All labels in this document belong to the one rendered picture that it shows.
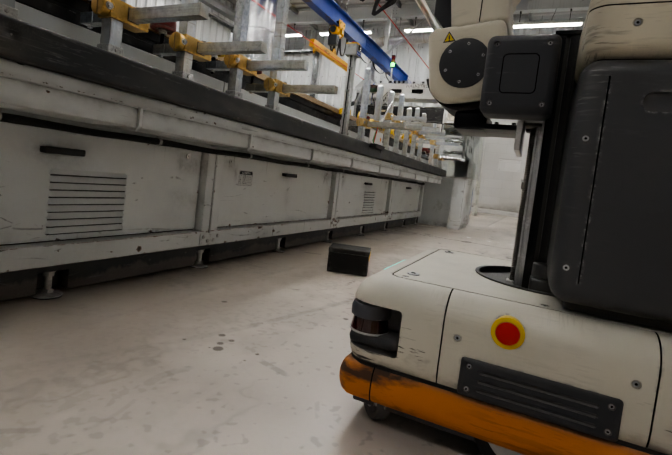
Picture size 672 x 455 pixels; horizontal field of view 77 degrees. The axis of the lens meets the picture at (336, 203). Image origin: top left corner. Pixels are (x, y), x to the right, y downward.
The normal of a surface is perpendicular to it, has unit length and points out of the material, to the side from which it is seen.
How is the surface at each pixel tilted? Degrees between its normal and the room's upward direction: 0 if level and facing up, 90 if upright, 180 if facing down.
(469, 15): 90
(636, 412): 90
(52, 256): 90
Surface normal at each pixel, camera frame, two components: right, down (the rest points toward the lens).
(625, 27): -0.42, 0.00
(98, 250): 0.90, 0.13
